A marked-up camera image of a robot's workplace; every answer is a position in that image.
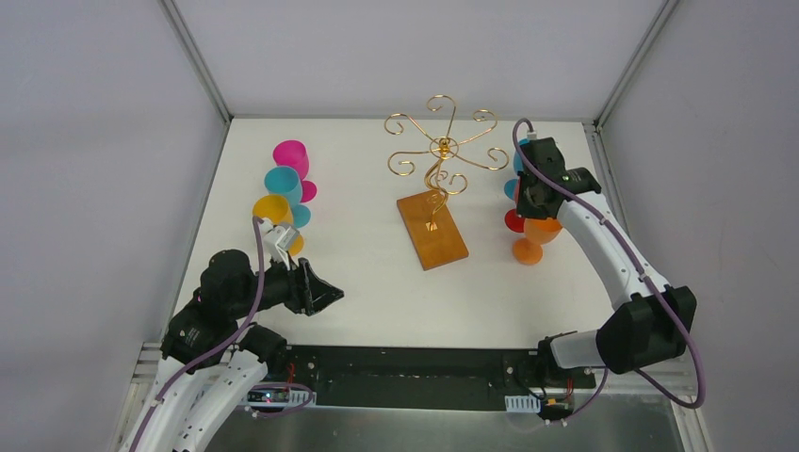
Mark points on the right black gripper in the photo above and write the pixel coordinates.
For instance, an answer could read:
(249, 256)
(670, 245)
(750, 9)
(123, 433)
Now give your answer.
(533, 203)

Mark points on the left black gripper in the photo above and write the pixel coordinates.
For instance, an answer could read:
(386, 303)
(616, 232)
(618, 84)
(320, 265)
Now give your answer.
(300, 286)

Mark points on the blue wine glass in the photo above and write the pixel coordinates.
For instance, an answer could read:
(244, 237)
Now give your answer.
(518, 162)

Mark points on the orange wine glass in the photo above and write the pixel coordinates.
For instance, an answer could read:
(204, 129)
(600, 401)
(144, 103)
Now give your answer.
(529, 250)

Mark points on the red wine glass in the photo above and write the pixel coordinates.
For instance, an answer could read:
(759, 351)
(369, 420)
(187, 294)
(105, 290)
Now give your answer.
(512, 220)

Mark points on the yellow wine glass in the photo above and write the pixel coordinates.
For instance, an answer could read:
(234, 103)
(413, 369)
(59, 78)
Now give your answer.
(272, 209)

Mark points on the gold rack with wooden base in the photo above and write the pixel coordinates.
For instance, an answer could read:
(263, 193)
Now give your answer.
(434, 234)

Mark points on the teal wine glass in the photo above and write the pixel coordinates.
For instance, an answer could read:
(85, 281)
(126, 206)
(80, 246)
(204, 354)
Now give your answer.
(286, 182)

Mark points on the pink wine glass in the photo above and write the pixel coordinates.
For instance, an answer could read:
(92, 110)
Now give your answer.
(293, 153)

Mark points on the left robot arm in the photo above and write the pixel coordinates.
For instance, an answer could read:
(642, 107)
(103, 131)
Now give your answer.
(212, 354)

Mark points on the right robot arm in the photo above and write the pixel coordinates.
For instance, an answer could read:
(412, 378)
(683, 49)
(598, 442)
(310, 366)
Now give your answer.
(650, 315)

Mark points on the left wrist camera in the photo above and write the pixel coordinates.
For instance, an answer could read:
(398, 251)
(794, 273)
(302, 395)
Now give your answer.
(277, 240)

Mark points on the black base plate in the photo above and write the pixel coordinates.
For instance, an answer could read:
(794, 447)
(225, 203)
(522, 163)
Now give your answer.
(454, 379)

